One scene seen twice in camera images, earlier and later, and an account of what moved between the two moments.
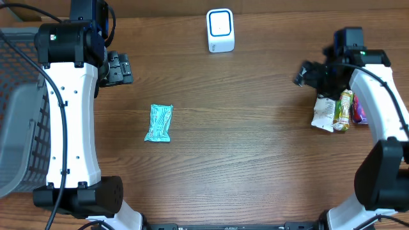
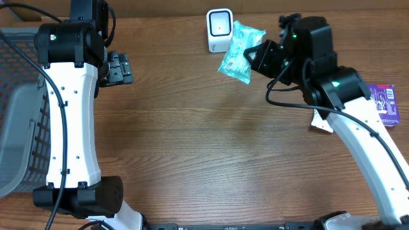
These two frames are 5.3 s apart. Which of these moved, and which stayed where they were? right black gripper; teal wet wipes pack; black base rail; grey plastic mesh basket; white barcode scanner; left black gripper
Moved: teal wet wipes pack; right black gripper
Stayed: black base rail; left black gripper; white barcode scanner; grey plastic mesh basket
